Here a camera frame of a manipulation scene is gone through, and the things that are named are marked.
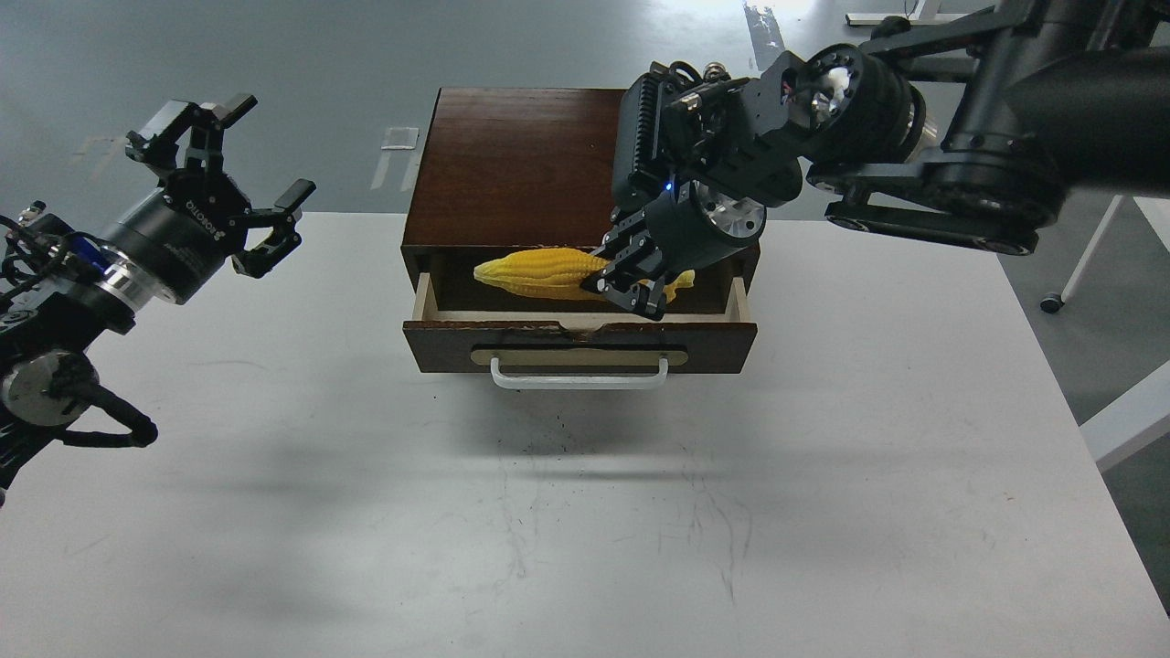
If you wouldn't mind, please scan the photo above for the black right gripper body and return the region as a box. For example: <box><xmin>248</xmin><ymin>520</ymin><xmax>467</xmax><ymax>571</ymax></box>
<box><xmin>612</xmin><ymin>61</ymin><xmax>810</xmax><ymax>268</ymax></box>

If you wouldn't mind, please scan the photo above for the dark wooden drawer cabinet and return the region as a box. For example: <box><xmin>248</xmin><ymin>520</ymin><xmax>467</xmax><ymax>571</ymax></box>
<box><xmin>400</xmin><ymin>88</ymin><xmax>762</xmax><ymax>293</ymax></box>

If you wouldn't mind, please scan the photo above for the wooden drawer with white handle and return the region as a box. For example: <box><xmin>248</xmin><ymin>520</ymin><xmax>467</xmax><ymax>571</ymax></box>
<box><xmin>404</xmin><ymin>249</ymin><xmax>761</xmax><ymax>375</ymax></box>

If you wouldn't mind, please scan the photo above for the white table frame right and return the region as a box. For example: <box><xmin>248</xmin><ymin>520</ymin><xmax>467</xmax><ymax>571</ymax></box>
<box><xmin>1040</xmin><ymin>196</ymin><xmax>1166</xmax><ymax>473</ymax></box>

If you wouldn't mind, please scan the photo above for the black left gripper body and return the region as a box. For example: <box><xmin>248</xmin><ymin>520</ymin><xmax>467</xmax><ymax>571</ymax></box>
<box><xmin>99</xmin><ymin>172</ymin><xmax>252</xmax><ymax>306</ymax></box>

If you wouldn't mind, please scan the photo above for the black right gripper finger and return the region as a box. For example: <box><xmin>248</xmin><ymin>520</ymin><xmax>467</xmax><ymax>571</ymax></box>
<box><xmin>603</xmin><ymin>251</ymin><xmax>697</xmax><ymax>321</ymax></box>
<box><xmin>581</xmin><ymin>206</ymin><xmax>659</xmax><ymax>295</ymax></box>

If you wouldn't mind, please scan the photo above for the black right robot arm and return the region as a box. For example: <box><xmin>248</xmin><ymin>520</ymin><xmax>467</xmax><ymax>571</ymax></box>
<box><xmin>581</xmin><ymin>1</ymin><xmax>1169</xmax><ymax>321</ymax></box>

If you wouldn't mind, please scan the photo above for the yellow corn cob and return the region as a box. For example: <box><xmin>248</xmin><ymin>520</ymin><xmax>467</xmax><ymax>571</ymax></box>
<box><xmin>473</xmin><ymin>247</ymin><xmax>697</xmax><ymax>306</ymax></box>

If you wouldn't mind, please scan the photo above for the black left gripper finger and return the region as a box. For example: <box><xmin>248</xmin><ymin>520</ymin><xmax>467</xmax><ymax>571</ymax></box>
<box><xmin>230</xmin><ymin>179</ymin><xmax>316</xmax><ymax>279</ymax></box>
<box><xmin>125</xmin><ymin>92</ymin><xmax>259</xmax><ymax>179</ymax></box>

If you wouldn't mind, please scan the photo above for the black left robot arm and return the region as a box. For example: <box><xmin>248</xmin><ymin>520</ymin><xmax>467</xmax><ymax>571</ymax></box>
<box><xmin>1</xmin><ymin>92</ymin><xmax>316</xmax><ymax>491</ymax></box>

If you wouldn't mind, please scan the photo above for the white table base background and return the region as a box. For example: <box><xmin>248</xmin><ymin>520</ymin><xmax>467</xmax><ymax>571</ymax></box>
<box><xmin>845</xmin><ymin>0</ymin><xmax>954</xmax><ymax>27</ymax></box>

